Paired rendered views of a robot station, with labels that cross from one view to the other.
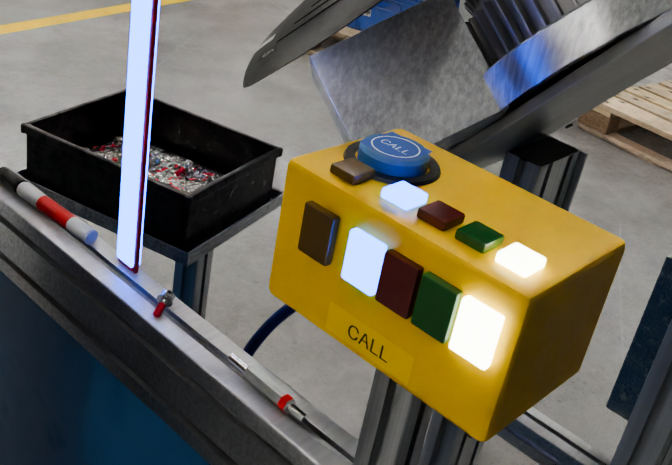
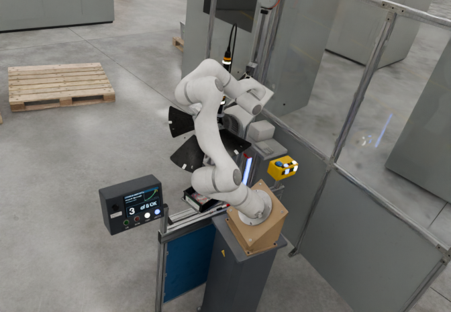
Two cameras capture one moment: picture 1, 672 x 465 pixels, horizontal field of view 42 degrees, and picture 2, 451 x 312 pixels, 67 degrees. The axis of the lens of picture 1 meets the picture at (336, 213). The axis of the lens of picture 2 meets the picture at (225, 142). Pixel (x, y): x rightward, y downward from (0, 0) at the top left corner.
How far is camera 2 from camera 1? 208 cm
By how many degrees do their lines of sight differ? 65
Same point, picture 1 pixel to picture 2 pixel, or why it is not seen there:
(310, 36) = (199, 160)
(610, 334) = (125, 159)
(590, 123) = (17, 108)
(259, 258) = (58, 221)
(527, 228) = (288, 160)
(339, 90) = not seen: hidden behind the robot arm
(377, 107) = not seen: hidden behind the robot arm
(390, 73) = not seen: hidden behind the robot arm
